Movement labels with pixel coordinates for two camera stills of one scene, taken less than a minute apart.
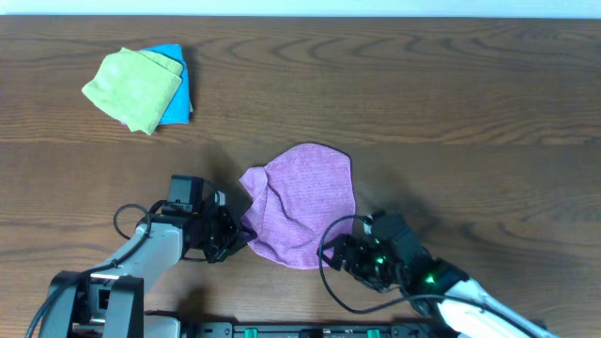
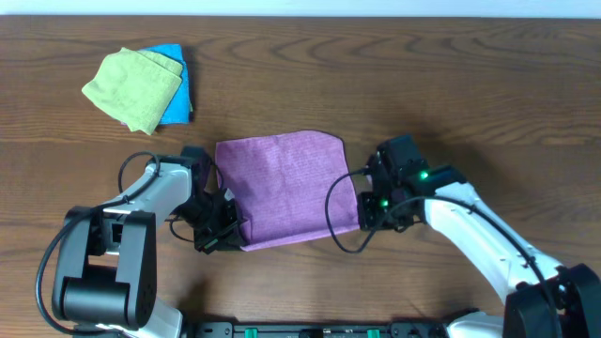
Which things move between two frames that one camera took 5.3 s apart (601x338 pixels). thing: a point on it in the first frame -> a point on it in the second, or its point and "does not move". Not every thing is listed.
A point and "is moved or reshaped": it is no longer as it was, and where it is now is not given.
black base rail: [291, 330] does not move
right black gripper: [359, 248] -> [368, 220]
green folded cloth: [138, 86] does not move
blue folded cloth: [177, 111] does not move
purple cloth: [295, 198] is moved or reshaped
